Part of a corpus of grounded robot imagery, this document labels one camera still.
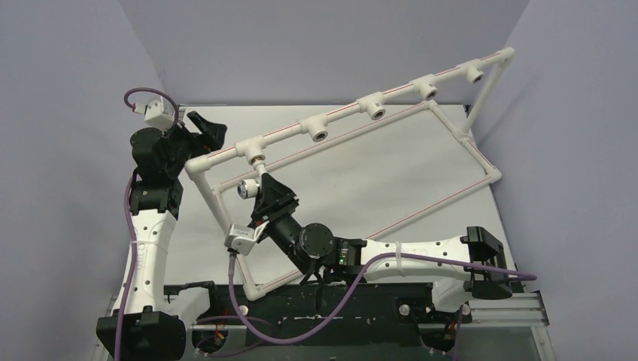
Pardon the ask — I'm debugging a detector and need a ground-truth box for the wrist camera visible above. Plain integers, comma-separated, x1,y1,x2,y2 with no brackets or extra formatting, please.
144,99,176,131
224,221,269,256

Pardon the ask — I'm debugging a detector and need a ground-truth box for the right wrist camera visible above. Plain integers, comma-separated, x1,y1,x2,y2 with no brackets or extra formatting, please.
224,221,269,256

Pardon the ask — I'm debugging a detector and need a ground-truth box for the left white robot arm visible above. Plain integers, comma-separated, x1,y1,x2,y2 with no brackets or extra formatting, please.
96,111,227,360

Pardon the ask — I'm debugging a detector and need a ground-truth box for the white PVC pipe frame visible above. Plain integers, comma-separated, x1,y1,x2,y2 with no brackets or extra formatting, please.
167,47,515,282

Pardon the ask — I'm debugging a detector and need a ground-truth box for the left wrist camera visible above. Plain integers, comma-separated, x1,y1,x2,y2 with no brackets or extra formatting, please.
144,99,176,131

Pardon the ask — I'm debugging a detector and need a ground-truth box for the white plastic water faucet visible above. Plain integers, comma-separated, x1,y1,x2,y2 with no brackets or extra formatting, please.
236,156,267,199

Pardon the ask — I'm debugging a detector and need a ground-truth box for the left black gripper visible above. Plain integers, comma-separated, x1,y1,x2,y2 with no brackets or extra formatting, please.
157,111,226,177

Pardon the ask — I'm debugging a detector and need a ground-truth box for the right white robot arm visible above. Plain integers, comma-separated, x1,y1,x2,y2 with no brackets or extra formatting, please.
237,173,513,321

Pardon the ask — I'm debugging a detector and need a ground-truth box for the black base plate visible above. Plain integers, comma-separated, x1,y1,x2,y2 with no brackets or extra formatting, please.
164,281,479,348

